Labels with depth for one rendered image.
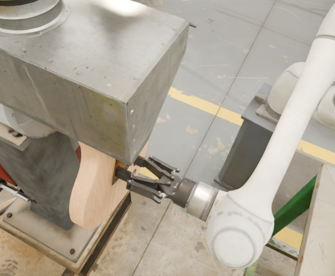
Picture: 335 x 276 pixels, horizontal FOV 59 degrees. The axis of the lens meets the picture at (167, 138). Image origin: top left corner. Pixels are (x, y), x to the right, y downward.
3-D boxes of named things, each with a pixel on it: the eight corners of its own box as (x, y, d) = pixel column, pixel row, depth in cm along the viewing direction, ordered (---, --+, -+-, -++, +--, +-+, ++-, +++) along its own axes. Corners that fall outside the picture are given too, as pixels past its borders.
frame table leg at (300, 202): (243, 248, 173) (317, 182, 99) (246, 240, 176) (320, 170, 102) (252, 253, 172) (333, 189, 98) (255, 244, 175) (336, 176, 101)
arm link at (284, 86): (274, 85, 144) (293, 49, 125) (310, 102, 139) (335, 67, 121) (261, 105, 136) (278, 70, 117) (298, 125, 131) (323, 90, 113)
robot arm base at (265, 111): (262, 87, 150) (265, 79, 146) (303, 108, 144) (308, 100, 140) (247, 110, 141) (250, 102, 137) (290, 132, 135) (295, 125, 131)
